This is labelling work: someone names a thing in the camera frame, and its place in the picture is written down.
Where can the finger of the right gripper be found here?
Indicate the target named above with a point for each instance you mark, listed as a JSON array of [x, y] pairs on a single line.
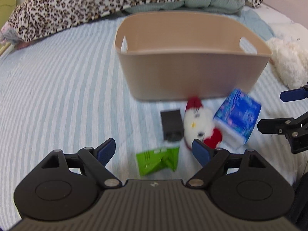
[[283, 125], [293, 95]]

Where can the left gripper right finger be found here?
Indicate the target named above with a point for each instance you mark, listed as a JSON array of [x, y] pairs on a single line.
[[212, 162]]

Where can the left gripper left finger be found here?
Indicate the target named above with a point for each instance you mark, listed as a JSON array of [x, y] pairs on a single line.
[[94, 162]]

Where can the white red kitty plush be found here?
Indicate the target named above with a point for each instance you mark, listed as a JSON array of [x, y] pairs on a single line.
[[198, 124]]

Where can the white fluffy plush toy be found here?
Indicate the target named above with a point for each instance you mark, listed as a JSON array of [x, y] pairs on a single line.
[[289, 53]]

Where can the blue tissue pack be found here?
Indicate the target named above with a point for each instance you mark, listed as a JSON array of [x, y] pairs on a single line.
[[237, 117]]

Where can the small black box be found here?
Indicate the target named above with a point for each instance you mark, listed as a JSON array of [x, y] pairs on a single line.
[[172, 125]]

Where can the green plastic packet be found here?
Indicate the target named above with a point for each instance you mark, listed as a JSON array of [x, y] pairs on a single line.
[[154, 160]]

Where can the beige plastic storage basket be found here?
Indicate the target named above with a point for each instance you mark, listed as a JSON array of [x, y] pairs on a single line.
[[178, 55]]

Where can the pink floral pillow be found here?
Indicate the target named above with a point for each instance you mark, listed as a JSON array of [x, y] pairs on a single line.
[[8, 35]]

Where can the green plastic storage bin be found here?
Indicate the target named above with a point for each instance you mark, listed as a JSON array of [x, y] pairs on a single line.
[[6, 8]]

